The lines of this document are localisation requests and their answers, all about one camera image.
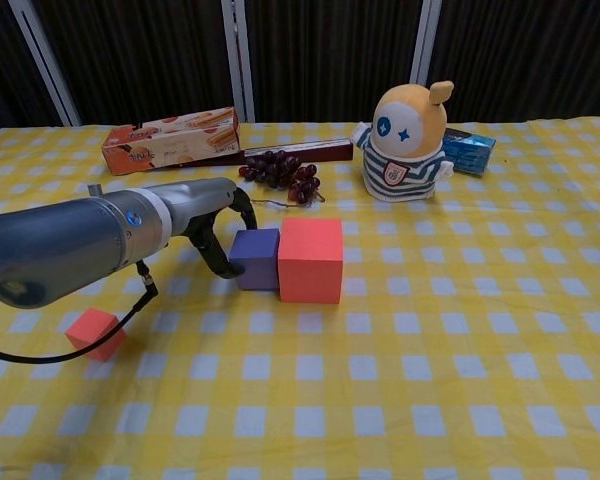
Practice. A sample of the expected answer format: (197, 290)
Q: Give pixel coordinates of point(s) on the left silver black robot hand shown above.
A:
(200, 202)

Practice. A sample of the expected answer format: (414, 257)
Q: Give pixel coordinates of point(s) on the purple foam cube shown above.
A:
(257, 260)

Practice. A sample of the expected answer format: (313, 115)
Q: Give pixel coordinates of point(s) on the large red foam cube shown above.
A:
(310, 270)

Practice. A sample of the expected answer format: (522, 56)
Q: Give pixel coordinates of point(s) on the small red foam cube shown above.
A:
(92, 332)

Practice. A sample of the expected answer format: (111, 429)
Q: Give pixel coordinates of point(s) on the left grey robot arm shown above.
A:
(65, 245)

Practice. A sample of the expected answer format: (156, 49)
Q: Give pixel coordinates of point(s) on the yellow white checkered tablecloth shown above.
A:
(405, 375)

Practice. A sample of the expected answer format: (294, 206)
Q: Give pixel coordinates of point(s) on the orange biscuit roll box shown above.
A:
(170, 142)

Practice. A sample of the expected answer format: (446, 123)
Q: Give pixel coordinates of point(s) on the dark purple grape bunch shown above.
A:
(280, 170)

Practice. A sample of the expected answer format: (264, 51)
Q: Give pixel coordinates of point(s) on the long dark red box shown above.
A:
(305, 151)

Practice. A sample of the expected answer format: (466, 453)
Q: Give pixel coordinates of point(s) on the yellow plush toy striped shirt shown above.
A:
(405, 150)

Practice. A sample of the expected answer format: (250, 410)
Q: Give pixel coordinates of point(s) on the blue cookie package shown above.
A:
(470, 152)

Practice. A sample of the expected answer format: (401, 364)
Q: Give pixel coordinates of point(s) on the white partition frame post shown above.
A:
(240, 60)
(45, 65)
(425, 45)

